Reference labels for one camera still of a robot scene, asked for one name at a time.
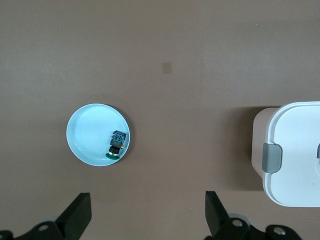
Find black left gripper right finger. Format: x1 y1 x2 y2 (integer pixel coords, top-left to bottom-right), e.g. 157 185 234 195
204 191 303 240

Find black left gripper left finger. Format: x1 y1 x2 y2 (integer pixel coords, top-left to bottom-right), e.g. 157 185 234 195
0 192 92 240

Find white lunch box grey clips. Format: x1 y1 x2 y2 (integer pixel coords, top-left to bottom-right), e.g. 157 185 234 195
251 101 320 208

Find light blue round plate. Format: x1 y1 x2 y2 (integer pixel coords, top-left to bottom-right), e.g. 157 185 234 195
66 103 134 167

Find green push button switch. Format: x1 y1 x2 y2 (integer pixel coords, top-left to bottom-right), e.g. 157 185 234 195
104 129 129 161

